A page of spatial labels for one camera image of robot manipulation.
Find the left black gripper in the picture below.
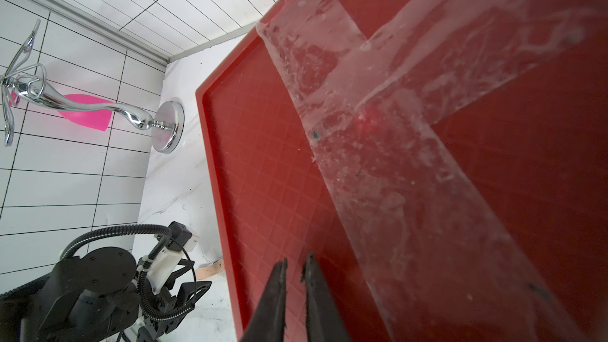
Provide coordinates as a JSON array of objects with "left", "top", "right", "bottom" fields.
[{"left": 137, "top": 259, "right": 212, "bottom": 341}]

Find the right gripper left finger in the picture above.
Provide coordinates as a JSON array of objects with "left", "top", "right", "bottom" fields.
[{"left": 241, "top": 259, "right": 288, "bottom": 342}]

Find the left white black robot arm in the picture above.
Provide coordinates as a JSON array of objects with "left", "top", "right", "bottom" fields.
[{"left": 1, "top": 247, "right": 212, "bottom": 341}]

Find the red three-drawer cabinet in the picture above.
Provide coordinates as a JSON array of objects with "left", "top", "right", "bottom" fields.
[{"left": 196, "top": 0, "right": 607, "bottom": 341}]

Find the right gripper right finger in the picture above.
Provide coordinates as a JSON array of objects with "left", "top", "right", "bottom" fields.
[{"left": 301, "top": 253, "right": 351, "bottom": 342}]

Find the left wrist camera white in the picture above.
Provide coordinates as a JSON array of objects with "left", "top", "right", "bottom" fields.
[{"left": 147, "top": 221, "right": 199, "bottom": 295}]

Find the chrome glass rack stand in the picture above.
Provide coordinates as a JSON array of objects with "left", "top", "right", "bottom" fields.
[{"left": 1, "top": 21, "right": 185, "bottom": 154}]

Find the peach knife diagonal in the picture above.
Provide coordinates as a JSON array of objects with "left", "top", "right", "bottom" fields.
[{"left": 195, "top": 258, "right": 225, "bottom": 281}]

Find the pink wine glass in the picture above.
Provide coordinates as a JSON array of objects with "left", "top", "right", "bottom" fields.
[{"left": 6, "top": 89, "right": 114, "bottom": 132}]

